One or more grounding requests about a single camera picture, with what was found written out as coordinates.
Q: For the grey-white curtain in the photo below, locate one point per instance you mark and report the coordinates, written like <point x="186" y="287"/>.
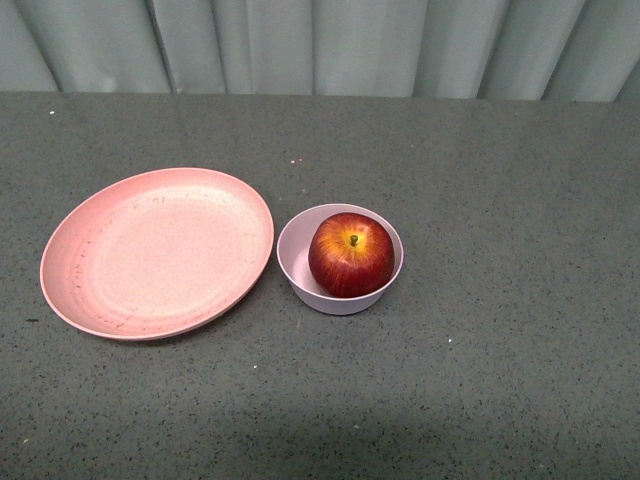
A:
<point x="512" y="50"/>

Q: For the red yellow apple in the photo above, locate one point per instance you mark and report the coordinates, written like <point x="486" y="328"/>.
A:
<point x="351" y="255"/>

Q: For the pink plate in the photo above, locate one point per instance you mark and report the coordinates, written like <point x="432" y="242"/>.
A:
<point x="157" y="254"/>

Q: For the pale pink bowl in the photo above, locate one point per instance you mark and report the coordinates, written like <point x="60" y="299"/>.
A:
<point x="292" y="252"/>

